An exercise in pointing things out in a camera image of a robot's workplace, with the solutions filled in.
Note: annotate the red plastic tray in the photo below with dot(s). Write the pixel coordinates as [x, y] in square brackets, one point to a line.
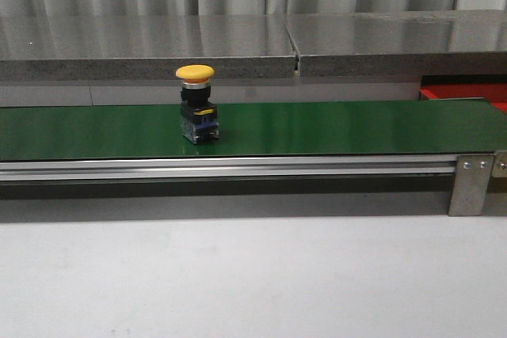
[489, 99]

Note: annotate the steel conveyor leg bracket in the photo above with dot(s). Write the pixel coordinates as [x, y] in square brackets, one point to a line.
[472, 177]

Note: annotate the steel conveyor end bracket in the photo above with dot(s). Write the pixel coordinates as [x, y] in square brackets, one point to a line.
[499, 169]

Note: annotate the aluminium conveyor frame rail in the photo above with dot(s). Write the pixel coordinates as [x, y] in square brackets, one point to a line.
[231, 167]

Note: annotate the grey stone countertop slab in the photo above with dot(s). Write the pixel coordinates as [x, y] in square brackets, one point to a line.
[144, 47]
[453, 42]

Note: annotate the green conveyor belt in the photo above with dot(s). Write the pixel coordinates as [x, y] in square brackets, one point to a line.
[351, 127]

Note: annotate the grey stone countertop right slab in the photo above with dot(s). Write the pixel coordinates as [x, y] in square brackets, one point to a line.
[453, 42]

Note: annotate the grey stone countertop left slab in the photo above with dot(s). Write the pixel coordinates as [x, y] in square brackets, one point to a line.
[144, 47]

